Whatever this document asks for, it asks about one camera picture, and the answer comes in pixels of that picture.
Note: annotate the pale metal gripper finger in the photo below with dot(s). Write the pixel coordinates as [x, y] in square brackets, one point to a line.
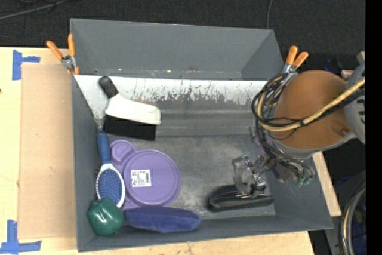
[242, 171]
[257, 188]

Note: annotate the black flat case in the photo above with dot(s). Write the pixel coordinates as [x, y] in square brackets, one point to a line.
[229, 201]

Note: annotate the grey metal bin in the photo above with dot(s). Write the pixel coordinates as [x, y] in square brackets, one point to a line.
[209, 155]

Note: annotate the large purple round lid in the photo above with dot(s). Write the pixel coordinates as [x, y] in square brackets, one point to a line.
[155, 177]

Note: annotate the dark blue plush pad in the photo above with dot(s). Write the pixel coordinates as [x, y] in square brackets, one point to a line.
[162, 219]

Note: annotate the small purple round lid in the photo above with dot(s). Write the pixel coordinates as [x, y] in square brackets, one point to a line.
[120, 152]

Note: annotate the white brush with black bristles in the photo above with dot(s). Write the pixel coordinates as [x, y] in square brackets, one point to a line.
[131, 112]

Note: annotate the blue hairbrush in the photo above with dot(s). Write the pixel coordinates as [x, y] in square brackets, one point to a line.
[110, 185]

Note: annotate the green toy pepper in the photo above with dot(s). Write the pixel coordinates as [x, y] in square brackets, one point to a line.
[104, 218]

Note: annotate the brown cardboard board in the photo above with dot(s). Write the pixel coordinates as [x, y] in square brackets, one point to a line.
[44, 152]

